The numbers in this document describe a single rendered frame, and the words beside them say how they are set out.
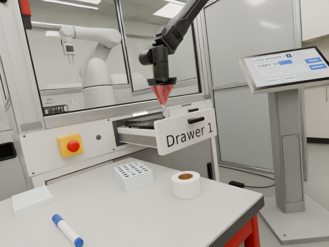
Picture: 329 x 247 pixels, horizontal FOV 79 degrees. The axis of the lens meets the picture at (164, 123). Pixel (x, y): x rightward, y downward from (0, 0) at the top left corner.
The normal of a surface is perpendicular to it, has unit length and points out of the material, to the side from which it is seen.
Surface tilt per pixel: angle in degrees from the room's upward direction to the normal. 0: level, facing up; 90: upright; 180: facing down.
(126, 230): 0
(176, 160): 90
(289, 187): 90
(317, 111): 90
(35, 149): 90
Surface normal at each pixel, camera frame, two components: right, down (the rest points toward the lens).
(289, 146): -0.04, 0.14
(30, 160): 0.63, 0.01
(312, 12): -0.76, 0.19
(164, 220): -0.14, -0.98
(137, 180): 0.45, 0.05
